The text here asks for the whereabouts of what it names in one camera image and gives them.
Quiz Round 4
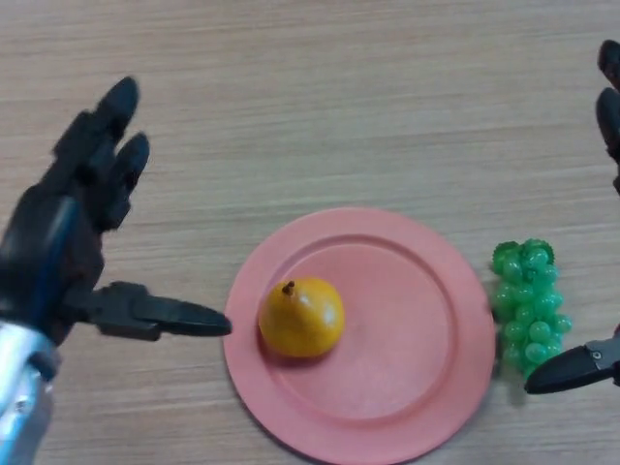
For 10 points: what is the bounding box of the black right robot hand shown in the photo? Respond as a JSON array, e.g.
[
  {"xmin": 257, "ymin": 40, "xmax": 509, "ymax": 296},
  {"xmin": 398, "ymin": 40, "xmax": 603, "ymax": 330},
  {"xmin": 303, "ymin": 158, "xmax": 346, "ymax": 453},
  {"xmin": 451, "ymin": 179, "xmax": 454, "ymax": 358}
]
[{"xmin": 524, "ymin": 39, "xmax": 620, "ymax": 395}]

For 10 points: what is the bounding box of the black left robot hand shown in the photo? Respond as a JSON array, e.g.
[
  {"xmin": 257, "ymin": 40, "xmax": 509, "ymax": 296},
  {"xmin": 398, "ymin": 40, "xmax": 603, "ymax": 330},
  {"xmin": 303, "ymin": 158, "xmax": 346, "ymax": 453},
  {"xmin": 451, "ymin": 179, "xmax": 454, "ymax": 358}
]
[{"xmin": 0, "ymin": 76, "xmax": 233, "ymax": 348}]

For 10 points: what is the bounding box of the yellow pear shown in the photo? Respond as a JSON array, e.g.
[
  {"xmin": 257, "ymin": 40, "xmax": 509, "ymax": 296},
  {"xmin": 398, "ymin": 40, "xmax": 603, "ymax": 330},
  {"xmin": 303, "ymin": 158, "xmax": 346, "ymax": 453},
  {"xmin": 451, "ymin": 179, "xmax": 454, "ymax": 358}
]
[{"xmin": 258, "ymin": 275, "xmax": 346, "ymax": 358}]

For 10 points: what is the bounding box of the pink round plate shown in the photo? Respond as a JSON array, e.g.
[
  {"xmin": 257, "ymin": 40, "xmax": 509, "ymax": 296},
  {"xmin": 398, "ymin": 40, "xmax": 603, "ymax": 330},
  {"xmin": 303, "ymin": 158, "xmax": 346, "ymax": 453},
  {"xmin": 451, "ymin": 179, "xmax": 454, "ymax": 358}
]
[{"xmin": 223, "ymin": 207, "xmax": 498, "ymax": 465}]

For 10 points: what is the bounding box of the green plastic grape bunch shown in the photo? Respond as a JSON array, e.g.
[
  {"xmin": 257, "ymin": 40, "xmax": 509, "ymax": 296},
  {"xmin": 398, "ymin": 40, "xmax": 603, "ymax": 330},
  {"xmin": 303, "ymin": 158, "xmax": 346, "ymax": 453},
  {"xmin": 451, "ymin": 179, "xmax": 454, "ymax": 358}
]
[{"xmin": 489, "ymin": 237, "xmax": 574, "ymax": 384}]

